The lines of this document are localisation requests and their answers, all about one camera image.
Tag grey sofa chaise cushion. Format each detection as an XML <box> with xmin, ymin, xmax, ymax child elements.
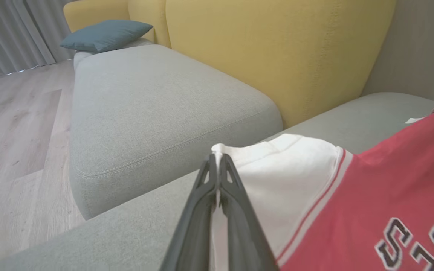
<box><xmin>0</xmin><ymin>92</ymin><xmax>434</xmax><ymax>271</ymax></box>

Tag yellow sofa back cushion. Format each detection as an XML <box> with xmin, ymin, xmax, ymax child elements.
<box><xmin>165</xmin><ymin>0</ymin><xmax>396</xmax><ymax>128</ymax></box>
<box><xmin>128</xmin><ymin>0</ymin><xmax>172</xmax><ymax>49</ymax></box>
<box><xmin>63</xmin><ymin>0</ymin><xmax>131</xmax><ymax>32</ymax></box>

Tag teal throw pillow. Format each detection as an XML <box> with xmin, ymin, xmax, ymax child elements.
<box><xmin>60</xmin><ymin>20</ymin><xmax>153</xmax><ymax>53</ymax></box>

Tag beige upholstered panel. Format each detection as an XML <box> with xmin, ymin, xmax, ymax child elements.
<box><xmin>360</xmin><ymin>0</ymin><xmax>434</xmax><ymax>102</ymax></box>

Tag red jersey white sleeves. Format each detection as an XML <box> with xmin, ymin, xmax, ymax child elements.
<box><xmin>209</xmin><ymin>104</ymin><xmax>434</xmax><ymax>271</ymax></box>

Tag grey sofa seat cushion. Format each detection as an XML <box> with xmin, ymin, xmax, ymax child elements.
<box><xmin>69</xmin><ymin>44</ymin><xmax>283</xmax><ymax>221</ymax></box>
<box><xmin>73</xmin><ymin>38</ymin><xmax>155</xmax><ymax>70</ymax></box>

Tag grey curtain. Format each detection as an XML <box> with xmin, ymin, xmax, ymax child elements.
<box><xmin>0</xmin><ymin>0</ymin><xmax>76</xmax><ymax>81</ymax></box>

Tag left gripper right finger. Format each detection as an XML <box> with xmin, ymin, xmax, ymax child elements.
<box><xmin>218</xmin><ymin>154</ymin><xmax>280</xmax><ymax>271</ymax></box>

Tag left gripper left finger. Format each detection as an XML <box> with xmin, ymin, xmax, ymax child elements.
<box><xmin>159</xmin><ymin>154</ymin><xmax>218</xmax><ymax>271</ymax></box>

